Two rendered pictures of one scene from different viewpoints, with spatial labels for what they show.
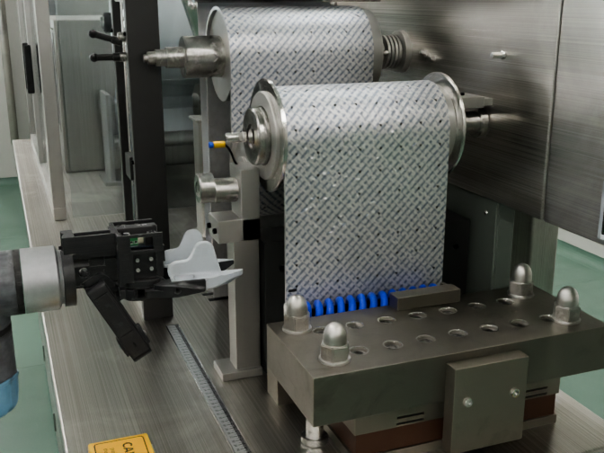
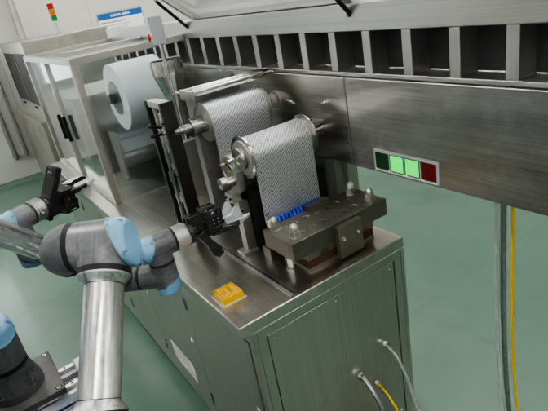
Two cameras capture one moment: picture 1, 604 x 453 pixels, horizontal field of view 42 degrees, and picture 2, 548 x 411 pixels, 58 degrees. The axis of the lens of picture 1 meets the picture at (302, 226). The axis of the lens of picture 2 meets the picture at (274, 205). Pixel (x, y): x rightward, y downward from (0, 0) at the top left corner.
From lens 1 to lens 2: 0.66 m
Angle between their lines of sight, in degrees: 12
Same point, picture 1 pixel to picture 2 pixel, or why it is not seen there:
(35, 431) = not seen: hidden behind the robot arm
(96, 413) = (204, 281)
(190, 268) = (232, 217)
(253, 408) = (262, 262)
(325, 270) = (277, 203)
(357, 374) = (305, 240)
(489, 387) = (350, 232)
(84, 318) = not seen: hidden behind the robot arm
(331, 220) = (276, 184)
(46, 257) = (182, 227)
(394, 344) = (313, 225)
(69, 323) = not seen: hidden behind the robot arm
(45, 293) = (186, 240)
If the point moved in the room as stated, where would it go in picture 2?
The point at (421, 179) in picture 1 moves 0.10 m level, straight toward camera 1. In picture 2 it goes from (305, 159) to (309, 169)
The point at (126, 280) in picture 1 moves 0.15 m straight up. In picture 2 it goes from (212, 228) to (201, 183)
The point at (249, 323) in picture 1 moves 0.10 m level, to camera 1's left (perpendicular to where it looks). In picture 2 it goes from (249, 231) to (222, 238)
